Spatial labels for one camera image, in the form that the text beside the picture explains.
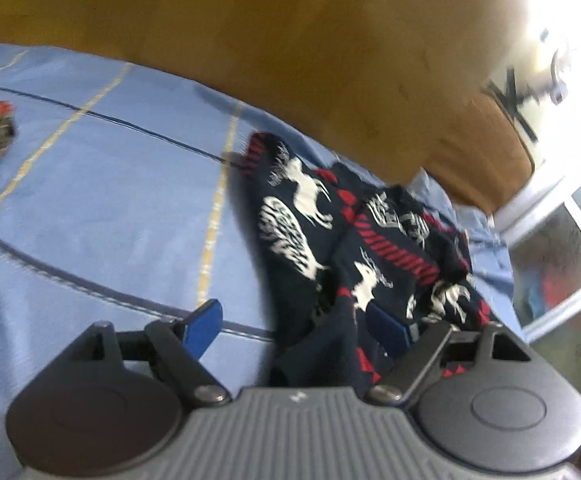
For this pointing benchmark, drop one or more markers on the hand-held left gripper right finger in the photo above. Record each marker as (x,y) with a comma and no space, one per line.
(388,331)

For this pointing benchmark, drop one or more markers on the navy red white patterned sweater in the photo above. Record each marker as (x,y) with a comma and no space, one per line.
(350,240)

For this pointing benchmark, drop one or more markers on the white framed glass door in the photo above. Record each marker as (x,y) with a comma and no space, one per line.
(555,260)

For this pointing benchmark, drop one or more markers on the brown wooden headboard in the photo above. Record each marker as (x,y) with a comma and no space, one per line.
(250,35)

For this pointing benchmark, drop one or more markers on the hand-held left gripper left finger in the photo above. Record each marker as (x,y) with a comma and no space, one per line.
(203,328)

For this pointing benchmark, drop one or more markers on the light blue striped bedsheet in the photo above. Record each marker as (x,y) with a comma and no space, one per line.
(110,200)

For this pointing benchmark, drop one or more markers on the black wall hanger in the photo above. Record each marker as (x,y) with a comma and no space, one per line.
(512,105)

